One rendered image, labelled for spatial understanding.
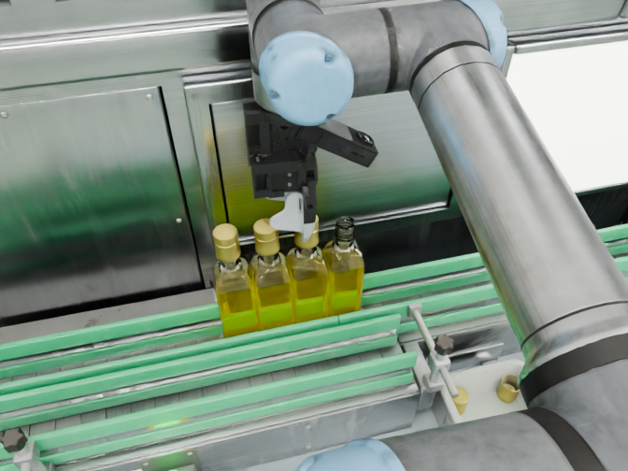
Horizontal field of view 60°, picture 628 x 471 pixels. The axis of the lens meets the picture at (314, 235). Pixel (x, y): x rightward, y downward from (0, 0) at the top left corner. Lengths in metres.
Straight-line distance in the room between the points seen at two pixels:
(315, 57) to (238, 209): 0.49
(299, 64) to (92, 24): 0.37
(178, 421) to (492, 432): 0.63
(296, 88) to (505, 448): 0.31
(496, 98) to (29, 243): 0.77
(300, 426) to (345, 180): 0.40
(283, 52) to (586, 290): 0.29
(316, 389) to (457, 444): 0.59
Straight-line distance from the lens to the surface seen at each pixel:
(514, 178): 0.39
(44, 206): 0.94
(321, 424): 0.93
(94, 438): 0.89
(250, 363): 0.91
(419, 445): 0.29
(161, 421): 0.86
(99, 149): 0.87
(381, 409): 0.95
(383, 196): 0.97
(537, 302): 0.36
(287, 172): 0.67
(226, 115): 0.80
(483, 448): 0.29
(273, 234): 0.75
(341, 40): 0.49
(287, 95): 0.47
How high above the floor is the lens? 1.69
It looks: 45 degrees down
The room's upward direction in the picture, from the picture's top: straight up
